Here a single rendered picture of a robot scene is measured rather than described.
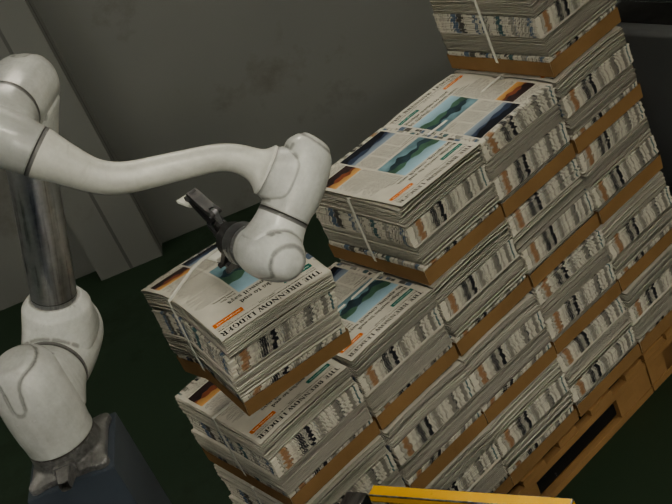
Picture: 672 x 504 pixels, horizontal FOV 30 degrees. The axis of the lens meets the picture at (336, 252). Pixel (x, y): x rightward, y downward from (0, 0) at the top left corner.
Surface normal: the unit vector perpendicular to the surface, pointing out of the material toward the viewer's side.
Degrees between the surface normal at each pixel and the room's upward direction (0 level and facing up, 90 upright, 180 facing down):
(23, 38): 90
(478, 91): 1
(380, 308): 1
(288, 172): 60
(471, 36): 90
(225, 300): 8
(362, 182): 0
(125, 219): 90
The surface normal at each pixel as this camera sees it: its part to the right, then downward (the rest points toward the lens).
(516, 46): -0.69, 0.58
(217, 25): 0.14, 0.47
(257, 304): -0.19, -0.76
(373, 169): -0.36, -0.80
